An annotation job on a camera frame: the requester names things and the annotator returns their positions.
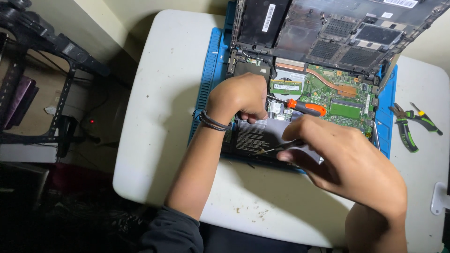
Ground black device with red light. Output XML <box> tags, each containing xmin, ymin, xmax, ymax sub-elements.
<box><xmin>79</xmin><ymin>112</ymin><xmax>107</xmax><ymax>142</ymax></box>

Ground person's right hand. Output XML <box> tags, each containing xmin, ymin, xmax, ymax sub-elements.
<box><xmin>277</xmin><ymin>114</ymin><xmax>409</xmax><ymax>219</ymax></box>

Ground person's left hand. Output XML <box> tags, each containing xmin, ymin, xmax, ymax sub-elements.
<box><xmin>206</xmin><ymin>73</ymin><xmax>269</xmax><ymax>124</ymax></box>

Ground dark grey sleeve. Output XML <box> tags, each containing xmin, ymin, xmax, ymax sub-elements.
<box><xmin>138</xmin><ymin>205</ymin><xmax>205</xmax><ymax>253</ymax></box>

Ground purple cushion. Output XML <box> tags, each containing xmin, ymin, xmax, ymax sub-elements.
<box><xmin>3</xmin><ymin>75</ymin><xmax>40</xmax><ymax>130</ymax></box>

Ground yellow-tipped small tool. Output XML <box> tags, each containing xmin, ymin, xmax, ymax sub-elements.
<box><xmin>409</xmin><ymin>101</ymin><xmax>429</xmax><ymax>119</ymax></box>

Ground thin metal tweezers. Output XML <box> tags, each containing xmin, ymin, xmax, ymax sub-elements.
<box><xmin>371</xmin><ymin>121</ymin><xmax>381</xmax><ymax>152</ymax></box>

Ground black-handled tweezers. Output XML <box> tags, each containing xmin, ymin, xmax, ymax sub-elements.
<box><xmin>251</xmin><ymin>139</ymin><xmax>307</xmax><ymax>157</ymax></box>

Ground blue repair mat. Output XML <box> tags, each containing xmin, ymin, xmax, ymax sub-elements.
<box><xmin>188</xmin><ymin>0</ymin><xmax>398</xmax><ymax>175</ymax></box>

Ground black cord bracelet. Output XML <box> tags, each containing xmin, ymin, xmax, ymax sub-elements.
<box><xmin>192</xmin><ymin>109</ymin><xmax>233</xmax><ymax>133</ymax></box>

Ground laptop cooling fan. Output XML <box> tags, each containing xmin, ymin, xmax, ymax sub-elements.
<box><xmin>272</xmin><ymin>68</ymin><xmax>307</xmax><ymax>102</ymax></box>

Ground green black pliers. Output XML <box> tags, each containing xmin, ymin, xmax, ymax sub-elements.
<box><xmin>388</xmin><ymin>103</ymin><xmax>444</xmax><ymax>154</ymax></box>

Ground black laptop bottom cover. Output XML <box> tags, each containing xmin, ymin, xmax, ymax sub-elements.
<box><xmin>230</xmin><ymin>0</ymin><xmax>450</xmax><ymax>76</ymax></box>

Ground orange black screwdriver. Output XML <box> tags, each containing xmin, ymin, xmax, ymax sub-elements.
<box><xmin>266</xmin><ymin>94</ymin><xmax>327</xmax><ymax>117</ymax></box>

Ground open laptop base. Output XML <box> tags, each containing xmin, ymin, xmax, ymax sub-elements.
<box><xmin>221</xmin><ymin>48</ymin><xmax>383</xmax><ymax>173</ymax></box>

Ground black metal stand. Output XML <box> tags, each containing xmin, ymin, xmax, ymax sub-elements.
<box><xmin>0</xmin><ymin>0</ymin><xmax>114</xmax><ymax>159</ymax></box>

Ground copper heat pipe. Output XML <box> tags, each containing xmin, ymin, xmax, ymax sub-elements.
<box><xmin>276</xmin><ymin>62</ymin><xmax>358</xmax><ymax>98</ymax></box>

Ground black laptop battery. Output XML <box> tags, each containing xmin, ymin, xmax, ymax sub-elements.
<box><xmin>223</xmin><ymin>118</ymin><xmax>323</xmax><ymax>165</ymax></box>

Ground green memory module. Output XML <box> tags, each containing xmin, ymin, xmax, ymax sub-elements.
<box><xmin>270</xmin><ymin>80</ymin><xmax>303</xmax><ymax>95</ymax></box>

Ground white plastic object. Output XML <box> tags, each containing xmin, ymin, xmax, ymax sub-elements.
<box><xmin>430</xmin><ymin>181</ymin><xmax>450</xmax><ymax>216</ymax></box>

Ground green laptop motherboard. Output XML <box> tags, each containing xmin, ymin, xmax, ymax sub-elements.
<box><xmin>299</xmin><ymin>65</ymin><xmax>377</xmax><ymax>137</ymax></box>

